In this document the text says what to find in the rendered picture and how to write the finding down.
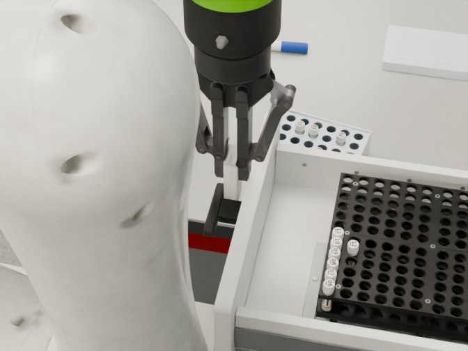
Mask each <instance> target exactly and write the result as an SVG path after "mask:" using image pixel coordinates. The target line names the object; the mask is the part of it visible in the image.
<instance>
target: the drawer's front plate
mask: <svg viewBox="0 0 468 351"><path fill-rule="evenodd" d="M280 124H281V120H280V122H279V125H278V127H277V129H276V132H275V135H274V138H273V140H272V142H271V145H270V148H269V150H268V152H267V155H266V158H265V160H264V162H257V161H256V160H253V162H252V165H251V173H250V175H249V179H248V180H247V185H246V188H245V191H244V196H243V199H242V203H241V206H240V211H239V214H238V217H237V222H236V225H235V230H234V233H233V237H232V240H231V245H230V248H229V251H228V255H227V259H226V264H225V266H224V271H223V274H222V277H221V282H220V285H219V289H218V293H217V297H216V300H215V303H214V351H236V347H235V314H236V311H237V307H238V306H240V307H245V303H246V300H247V295H248V292H249V286H250V283H251V278H252V274H253V271H254V266H255V262H256V257H257V254H258V249H259V246H260V240H261V237H262V234H263V229H264V225H265V220H266V216H267V211H268V208H269V205H270V199H271V196H272V191H273V188H274V183H275V166H276V147H277V145H278V143H279V139H280Z"/></svg>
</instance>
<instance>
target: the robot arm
mask: <svg viewBox="0 0 468 351"><path fill-rule="evenodd" d="M281 9H282V0H183V15H184V28H185V34H186V36H187V38H188V39H189V41H190V42H191V43H192V44H193V45H194V60H193V57H192V54H191V52H190V50H189V48H188V46H187V43H186V41H185V39H184V38H183V36H182V34H181V32H180V31H179V29H178V28H177V26H176V25H175V24H174V23H173V21H172V20H171V18H170V17H169V16H168V15H167V14H166V13H165V12H164V11H163V10H162V9H161V8H160V7H159V6H158V5H157V4H156V3H155V2H153V1H152V0H0V230H1V232H2V233H3V234H4V236H5V238H6V239H7V241H8V242H9V244H10V246H11V247H12V249H13V251H14V252H15V254H16V256H17V257H18V259H19V261H20V262H21V264H22V267H23V268H24V270H25V272H26V274H27V276H26V275H24V274H22V273H20V272H18V271H15V270H13V269H11V268H9V267H6V266H4V265H1V264H0V351H210V349H209V347H208V344H207V343H206V342H205V338H204V335H203V332H202V329H201V325H200V322H199V319H198V314H197V311H196V305H195V301H194V294H193V290H192V280H191V275H190V268H189V248H188V207H189V188H190V184H191V179H192V166H193V159H194V149H195V146H196V150H197V151H198V153H200V154H206V153H210V154H211V155H212V156H213V157H214V174H215V175H216V177H218V178H223V179H224V198H226V199H230V200H236V201H239V197H240V193H241V190H242V181H247V180H248V179H249V175H250V173H251V161H252V160H256V161H257V162H264V160H265V158H266V155H267V152H268V150H269V148H270V145H271V142H272V140H273V138H274V135H275V132H276V129H277V127H278V125H279V122H280V120H281V117H282V116H283V115H284V114H285V113H286V112H287V111H288V110H289V109H291V108H292V106H293V101H294V98H295V93H296V88H295V86H293V85H292V84H288V85H286V86H283V85H281V84H280V83H279V82H277V81H275V78H276V77H275V74H274V72H273V70H272V68H271V46H272V44H273V43H274V41H275V40H276V39H277V38H278V36H279V34H280V31H281ZM200 90H201V91H202V93H203V94H204V95H205V96H206V97H207V99H209V101H211V115H212V133H211V130H210V126H209V124H208V120H207V118H206V115H205V112H204V109H203V105H202V103H201V96H200ZM268 93H270V94H271V97H270V102H271V103H272V106H271V108H270V111H269V113H268V115H267V118H266V121H265V124H264V126H263V129H262V132H261V134H260V137H259V139H258V142H255V143H252V137H253V106H254V105H255V104H256V103H258V102H259V101H260V100H261V99H262V98H264V97H265V96H266V95H267V94H268ZM229 107H232V108H235V109H236V118H237V144H236V145H235V144H232V143H230V144H228V142H229V139H230V137H229V138H228V108H229Z"/></svg>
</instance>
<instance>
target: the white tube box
mask: <svg viewBox="0 0 468 351"><path fill-rule="evenodd" d="M299 120H301V121H303V122H304V123H305V128H304V133H303V134H296V133H295V132H296V130H295V124H296V122H297V121H299ZM312 124H314V125H317V126H318V135H317V138H314V139H312V138H311V137H309V127H310V125H312ZM339 132H344V133H345V134H346V138H345V144H344V146H338V145H336V135H337V133H339ZM371 134H372V132H371V131H369V130H364V129H361V128H358V127H354V126H351V125H346V124H343V123H339V122H336V121H332V120H328V119H325V118H321V117H317V116H313V115H310V114H306V113H302V112H300V111H295V110H292V109H289V110H288V111H287V112H286V113H285V114H284V115H283V116H282V117H281V124H280V139H279V143H281V144H286V145H291V146H300V147H305V148H317V147H320V148H322V149H323V150H328V151H334V152H339V153H347V154H353V155H362V156H367V155H368V152H369V149H370V144H371Z"/></svg>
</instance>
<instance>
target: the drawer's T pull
mask: <svg viewBox="0 0 468 351"><path fill-rule="evenodd" d="M241 203H242V202H241V201H236V200H230V199H226V198H224V184H223V183H220V182H218V183H217V185H216V187H215V190H214V194H213V197H212V202H211V204H210V209H209V211H208V215H207V218H206V221H205V226H204V228H203V234H204V236H208V237H213V236H214V235H215V231H216V228H217V224H218V222H221V223H225V224H234V225H236V222H237V217H238V214H239V211H240V206H241Z"/></svg>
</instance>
